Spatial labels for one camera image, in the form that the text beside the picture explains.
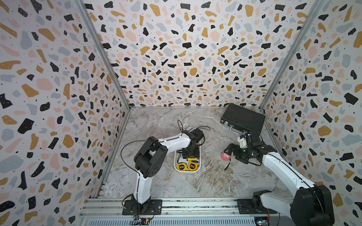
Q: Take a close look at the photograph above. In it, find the white plastic storage box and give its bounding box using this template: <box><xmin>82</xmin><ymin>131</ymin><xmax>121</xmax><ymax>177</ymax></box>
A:
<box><xmin>173</xmin><ymin>145</ymin><xmax>202</xmax><ymax>174</ymax></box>

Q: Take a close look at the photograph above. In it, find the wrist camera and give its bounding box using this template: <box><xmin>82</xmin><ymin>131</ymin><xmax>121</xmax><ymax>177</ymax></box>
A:
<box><xmin>237</xmin><ymin>135</ymin><xmax>248</xmax><ymax>149</ymax></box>
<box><xmin>192</xmin><ymin>128</ymin><xmax>204</xmax><ymax>143</ymax></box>

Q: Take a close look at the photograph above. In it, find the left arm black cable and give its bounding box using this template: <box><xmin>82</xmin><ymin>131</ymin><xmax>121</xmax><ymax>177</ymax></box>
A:
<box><xmin>120</xmin><ymin>139</ymin><xmax>148</xmax><ymax>176</ymax></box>

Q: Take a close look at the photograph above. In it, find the yellow tape measure bottom right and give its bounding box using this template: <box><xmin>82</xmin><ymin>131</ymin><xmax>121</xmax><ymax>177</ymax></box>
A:
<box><xmin>188</xmin><ymin>162</ymin><xmax>199</xmax><ymax>171</ymax></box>

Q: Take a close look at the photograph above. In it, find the playing card box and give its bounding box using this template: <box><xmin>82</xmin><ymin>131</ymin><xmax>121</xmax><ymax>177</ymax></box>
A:
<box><xmin>182</xmin><ymin>122</ymin><xmax>194</xmax><ymax>132</ymax></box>

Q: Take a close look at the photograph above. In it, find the yellow tape measure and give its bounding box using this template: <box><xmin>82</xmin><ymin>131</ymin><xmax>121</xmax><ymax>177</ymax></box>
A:
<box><xmin>176</xmin><ymin>163</ymin><xmax>187</xmax><ymax>171</ymax></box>
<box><xmin>188</xmin><ymin>162</ymin><xmax>199</xmax><ymax>171</ymax></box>

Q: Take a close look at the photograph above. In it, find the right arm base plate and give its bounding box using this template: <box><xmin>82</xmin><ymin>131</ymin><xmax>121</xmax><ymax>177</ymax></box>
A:
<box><xmin>236</xmin><ymin>198</ymin><xmax>277</xmax><ymax>214</ymax></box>

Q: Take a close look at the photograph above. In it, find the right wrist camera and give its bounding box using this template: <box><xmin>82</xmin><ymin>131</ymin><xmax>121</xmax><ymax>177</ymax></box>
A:
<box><xmin>237</xmin><ymin>135</ymin><xmax>248</xmax><ymax>149</ymax></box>

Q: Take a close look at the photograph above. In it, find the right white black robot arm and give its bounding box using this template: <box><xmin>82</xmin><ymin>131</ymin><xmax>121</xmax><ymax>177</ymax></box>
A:
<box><xmin>221</xmin><ymin>133</ymin><xmax>335</xmax><ymax>226</ymax></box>

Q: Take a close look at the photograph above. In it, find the pink tape measure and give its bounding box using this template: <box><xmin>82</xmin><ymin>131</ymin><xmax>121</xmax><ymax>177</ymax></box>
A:
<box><xmin>221</xmin><ymin>152</ymin><xmax>232</xmax><ymax>161</ymax></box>

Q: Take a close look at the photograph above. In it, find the aluminium mounting rail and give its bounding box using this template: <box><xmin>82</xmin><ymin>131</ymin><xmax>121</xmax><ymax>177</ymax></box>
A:
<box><xmin>79</xmin><ymin>198</ymin><xmax>294</xmax><ymax>226</ymax></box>

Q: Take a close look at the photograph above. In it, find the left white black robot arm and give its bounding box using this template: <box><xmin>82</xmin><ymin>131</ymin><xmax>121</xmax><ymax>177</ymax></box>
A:
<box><xmin>132</xmin><ymin>129</ymin><xmax>205</xmax><ymax>205</ymax></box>

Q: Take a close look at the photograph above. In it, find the yellow tape measure bottom left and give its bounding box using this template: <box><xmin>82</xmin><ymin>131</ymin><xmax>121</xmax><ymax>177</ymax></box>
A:
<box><xmin>176</xmin><ymin>163</ymin><xmax>187</xmax><ymax>171</ymax></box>

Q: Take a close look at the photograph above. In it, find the black hard carrying case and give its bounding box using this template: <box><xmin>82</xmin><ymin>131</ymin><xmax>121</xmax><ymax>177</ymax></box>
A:
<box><xmin>221</xmin><ymin>104</ymin><xmax>265</xmax><ymax>134</ymax></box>

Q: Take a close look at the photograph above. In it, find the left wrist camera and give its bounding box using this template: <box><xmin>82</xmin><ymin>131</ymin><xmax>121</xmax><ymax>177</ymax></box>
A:
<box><xmin>192</xmin><ymin>128</ymin><xmax>204</xmax><ymax>143</ymax></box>

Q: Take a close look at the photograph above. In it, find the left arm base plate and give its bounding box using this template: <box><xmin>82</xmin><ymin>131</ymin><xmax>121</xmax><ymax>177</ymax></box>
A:
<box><xmin>122</xmin><ymin>199</ymin><xmax>163</xmax><ymax>216</ymax></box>

